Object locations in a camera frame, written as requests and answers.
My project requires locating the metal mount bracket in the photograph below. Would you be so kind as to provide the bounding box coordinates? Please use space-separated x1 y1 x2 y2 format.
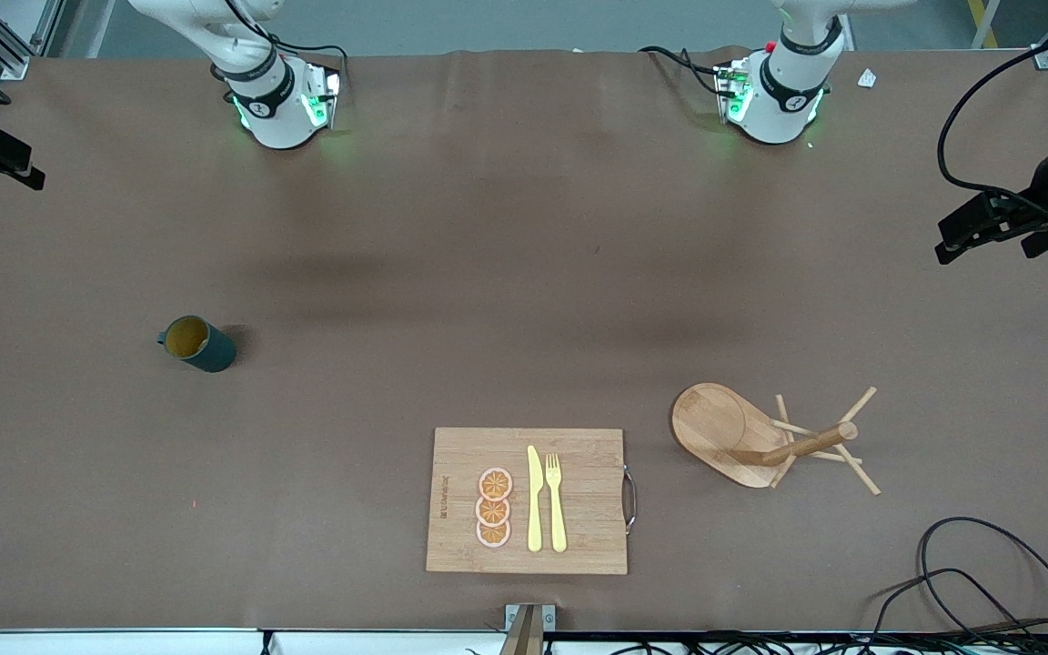
500 603 557 655

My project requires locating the black arm base cable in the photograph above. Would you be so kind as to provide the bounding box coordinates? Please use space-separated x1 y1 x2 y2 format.
638 45 727 97
260 35 350 94

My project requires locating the yellow plastic knife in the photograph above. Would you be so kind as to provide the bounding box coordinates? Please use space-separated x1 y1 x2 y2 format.
526 445 545 553

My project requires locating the wooden mug rack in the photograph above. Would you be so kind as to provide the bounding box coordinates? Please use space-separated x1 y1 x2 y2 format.
670 382 882 497

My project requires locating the yellow plastic fork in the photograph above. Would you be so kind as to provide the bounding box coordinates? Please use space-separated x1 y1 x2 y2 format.
545 453 569 554

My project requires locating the bamboo cutting board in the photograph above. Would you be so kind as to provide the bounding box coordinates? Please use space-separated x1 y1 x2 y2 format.
425 427 640 576

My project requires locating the black looped cable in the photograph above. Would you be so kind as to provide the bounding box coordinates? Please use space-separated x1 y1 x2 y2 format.
868 568 1043 640
918 517 1048 640

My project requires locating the brown table mat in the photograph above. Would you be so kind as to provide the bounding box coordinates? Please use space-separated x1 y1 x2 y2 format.
0 45 1048 634

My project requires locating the dark teal cup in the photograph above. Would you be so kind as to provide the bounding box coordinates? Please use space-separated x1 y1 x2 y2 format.
157 315 237 374

